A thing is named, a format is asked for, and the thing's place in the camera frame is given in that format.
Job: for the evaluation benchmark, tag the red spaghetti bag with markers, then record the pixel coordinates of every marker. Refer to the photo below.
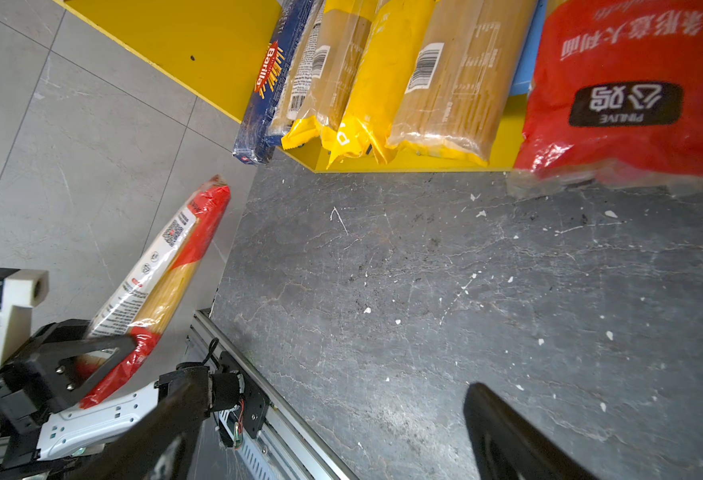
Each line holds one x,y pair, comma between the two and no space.
145,302
616,99

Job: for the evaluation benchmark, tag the yellow top spaghetti bag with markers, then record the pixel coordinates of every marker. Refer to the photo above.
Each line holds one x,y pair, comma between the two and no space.
454,101

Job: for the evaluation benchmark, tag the yellow Pastatime spaghetti bag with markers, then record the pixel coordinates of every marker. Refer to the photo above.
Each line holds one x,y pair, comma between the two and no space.
386,67

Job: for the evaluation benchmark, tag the clear spaghetti bag white label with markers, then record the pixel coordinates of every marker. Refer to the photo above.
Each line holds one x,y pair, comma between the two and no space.
298,81

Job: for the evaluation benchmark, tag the yellow short spaghetti bag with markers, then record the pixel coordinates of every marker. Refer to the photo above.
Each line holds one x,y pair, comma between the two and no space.
339,46

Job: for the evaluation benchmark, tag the yellow shelf unit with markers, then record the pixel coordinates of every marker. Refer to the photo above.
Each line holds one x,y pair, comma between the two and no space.
215,49

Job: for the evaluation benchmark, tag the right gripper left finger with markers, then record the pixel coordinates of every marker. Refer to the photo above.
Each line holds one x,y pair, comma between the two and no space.
183,402

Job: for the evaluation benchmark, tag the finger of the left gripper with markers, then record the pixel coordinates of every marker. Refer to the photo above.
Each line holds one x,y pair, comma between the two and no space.
51,378

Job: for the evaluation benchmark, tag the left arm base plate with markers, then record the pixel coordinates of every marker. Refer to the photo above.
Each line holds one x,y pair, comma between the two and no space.
245,420

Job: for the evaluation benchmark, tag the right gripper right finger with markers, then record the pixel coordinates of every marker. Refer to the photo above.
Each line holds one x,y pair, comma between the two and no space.
507,446

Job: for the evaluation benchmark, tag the blue Barilla spaghetti box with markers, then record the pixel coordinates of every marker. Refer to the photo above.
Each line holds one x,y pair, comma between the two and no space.
250,146

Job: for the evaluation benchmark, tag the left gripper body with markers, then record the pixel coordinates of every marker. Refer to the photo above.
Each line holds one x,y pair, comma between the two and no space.
20,420

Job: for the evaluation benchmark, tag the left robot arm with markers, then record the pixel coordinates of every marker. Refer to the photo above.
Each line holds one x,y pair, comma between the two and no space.
76,436

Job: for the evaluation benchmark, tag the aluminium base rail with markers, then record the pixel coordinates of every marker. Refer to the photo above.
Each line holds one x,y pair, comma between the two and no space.
286,446

